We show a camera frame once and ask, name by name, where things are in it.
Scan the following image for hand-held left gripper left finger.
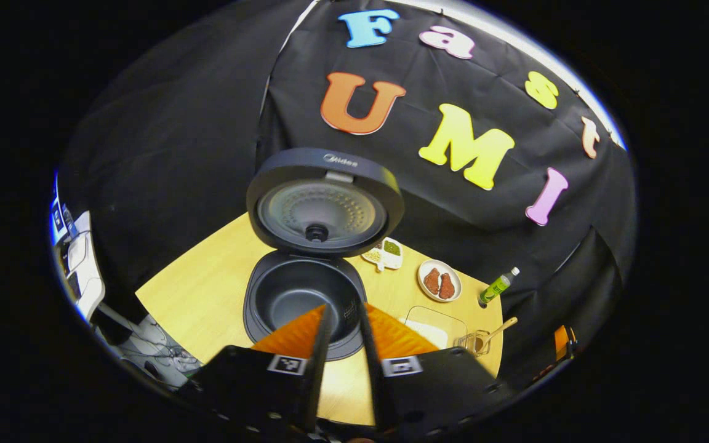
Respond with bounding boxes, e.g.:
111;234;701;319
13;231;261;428
181;305;334;431

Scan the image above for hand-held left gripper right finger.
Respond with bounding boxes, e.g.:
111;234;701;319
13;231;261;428
358;303;514;431

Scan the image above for wooden spoon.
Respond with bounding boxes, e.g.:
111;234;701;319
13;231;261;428
475;317;518;353

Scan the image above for clear container of white rice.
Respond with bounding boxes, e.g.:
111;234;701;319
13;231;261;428
401;306;468;351

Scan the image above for dark grey rice cooker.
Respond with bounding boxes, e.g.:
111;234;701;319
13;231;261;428
242;148;406;362

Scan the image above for clear square chopstick holder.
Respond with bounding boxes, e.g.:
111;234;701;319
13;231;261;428
455;330;492;357

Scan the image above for green drink bottle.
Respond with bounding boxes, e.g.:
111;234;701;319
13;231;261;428
478;266;521;307

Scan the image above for white round plate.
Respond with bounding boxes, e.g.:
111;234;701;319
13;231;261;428
417;259;463;303

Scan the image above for white divided dish of beans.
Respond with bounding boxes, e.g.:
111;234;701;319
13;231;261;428
362;237;404;271

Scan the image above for white side table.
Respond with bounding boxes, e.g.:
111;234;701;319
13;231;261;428
62;212;106;322

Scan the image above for black backdrop cloth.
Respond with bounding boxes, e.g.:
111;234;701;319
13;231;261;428
56;0;637;388

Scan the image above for computer monitor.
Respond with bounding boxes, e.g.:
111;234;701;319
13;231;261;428
50;178;78;247

